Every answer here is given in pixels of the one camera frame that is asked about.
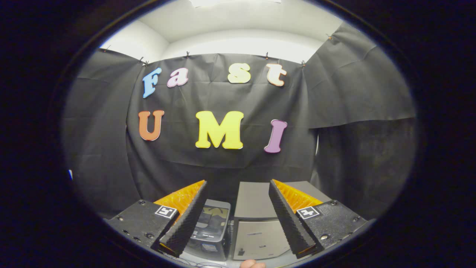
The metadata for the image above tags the dark grey washing machine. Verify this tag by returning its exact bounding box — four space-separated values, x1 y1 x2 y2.
184 199 232 262

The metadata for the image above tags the grey cabinet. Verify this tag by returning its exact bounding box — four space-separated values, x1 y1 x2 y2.
232 181 333 261

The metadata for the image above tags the white ceiling light panel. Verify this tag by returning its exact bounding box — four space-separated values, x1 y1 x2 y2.
190 0 282 8

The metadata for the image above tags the black backdrop cloth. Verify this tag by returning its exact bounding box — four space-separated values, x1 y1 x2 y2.
61 22 417 220

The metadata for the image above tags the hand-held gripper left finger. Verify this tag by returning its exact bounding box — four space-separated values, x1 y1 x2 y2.
104 180 209 258

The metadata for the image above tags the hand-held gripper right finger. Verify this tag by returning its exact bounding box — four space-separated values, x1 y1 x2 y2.
268 179 376 259

